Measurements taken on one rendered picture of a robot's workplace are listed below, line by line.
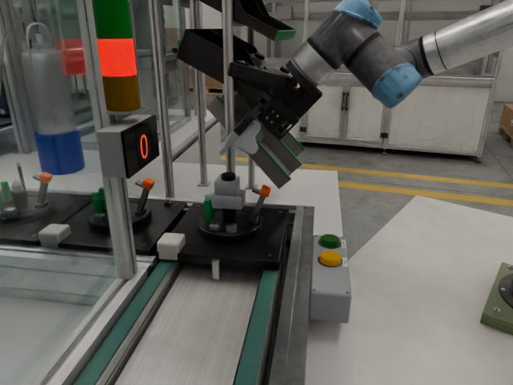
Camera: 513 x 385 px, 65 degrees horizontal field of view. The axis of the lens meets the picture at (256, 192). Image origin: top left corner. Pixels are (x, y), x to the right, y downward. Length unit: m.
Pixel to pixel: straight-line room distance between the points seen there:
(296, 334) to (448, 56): 0.54
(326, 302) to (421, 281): 0.31
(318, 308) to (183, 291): 0.25
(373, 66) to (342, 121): 4.20
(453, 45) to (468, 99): 4.12
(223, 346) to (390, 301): 0.38
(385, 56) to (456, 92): 4.19
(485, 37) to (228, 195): 0.53
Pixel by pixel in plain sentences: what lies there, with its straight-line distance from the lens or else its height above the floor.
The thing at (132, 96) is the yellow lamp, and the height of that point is 1.28.
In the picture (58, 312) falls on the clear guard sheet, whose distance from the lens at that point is 0.62.
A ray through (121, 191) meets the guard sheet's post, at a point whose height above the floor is 1.13.
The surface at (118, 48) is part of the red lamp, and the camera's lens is 0.63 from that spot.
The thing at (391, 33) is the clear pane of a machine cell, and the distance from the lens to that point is 4.81.
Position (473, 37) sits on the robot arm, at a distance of 0.82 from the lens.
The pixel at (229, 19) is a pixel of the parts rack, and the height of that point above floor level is 1.39.
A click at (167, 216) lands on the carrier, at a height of 0.97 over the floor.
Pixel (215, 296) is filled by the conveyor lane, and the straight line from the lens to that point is 0.78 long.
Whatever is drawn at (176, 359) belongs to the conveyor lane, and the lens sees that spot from 0.67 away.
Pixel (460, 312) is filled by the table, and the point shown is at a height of 0.86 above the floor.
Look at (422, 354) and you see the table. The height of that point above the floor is 0.86.
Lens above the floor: 1.38
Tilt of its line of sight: 22 degrees down
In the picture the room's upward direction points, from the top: straight up
